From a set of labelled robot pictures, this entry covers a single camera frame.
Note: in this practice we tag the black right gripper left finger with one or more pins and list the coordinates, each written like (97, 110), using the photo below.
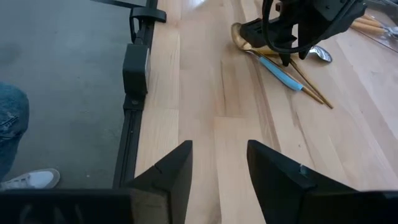
(168, 186)

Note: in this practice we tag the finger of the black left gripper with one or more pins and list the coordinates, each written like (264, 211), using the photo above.
(304, 46)
(285, 57)

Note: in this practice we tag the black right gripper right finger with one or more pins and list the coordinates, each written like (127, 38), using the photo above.
(280, 193)

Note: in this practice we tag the person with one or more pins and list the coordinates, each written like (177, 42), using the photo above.
(12, 118)

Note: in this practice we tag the clear plastic bin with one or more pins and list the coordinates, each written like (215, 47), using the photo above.
(385, 43)

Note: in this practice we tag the large gold spoon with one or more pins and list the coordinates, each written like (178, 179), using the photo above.
(236, 35)

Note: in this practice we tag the small gold spoon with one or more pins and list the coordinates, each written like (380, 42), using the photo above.
(314, 86)

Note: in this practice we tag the person's white shoe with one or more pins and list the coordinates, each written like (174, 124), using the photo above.
(34, 180)

